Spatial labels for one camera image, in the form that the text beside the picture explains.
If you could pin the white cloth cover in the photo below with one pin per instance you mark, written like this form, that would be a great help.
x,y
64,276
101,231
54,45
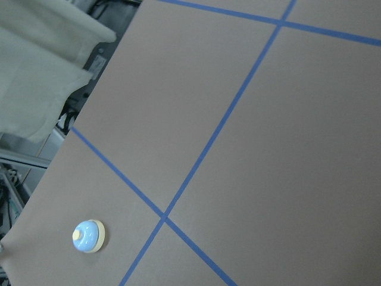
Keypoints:
x,y
44,48

